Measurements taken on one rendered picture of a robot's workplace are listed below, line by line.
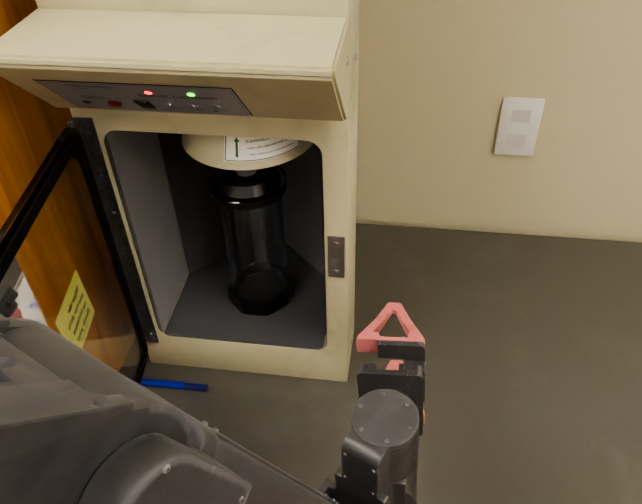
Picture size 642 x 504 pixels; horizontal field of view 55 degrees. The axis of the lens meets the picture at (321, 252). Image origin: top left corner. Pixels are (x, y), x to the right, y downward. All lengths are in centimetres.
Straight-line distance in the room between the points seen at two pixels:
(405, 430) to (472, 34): 74
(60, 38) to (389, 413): 45
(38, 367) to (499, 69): 100
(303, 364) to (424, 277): 31
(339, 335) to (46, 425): 75
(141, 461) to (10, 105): 62
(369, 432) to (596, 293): 75
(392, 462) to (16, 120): 54
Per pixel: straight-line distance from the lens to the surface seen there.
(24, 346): 24
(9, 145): 78
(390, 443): 52
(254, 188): 84
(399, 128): 118
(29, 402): 19
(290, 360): 97
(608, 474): 98
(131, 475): 20
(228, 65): 55
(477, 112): 117
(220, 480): 23
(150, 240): 91
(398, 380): 63
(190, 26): 63
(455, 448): 94
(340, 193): 74
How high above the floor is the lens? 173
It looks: 41 degrees down
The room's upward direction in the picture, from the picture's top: 2 degrees counter-clockwise
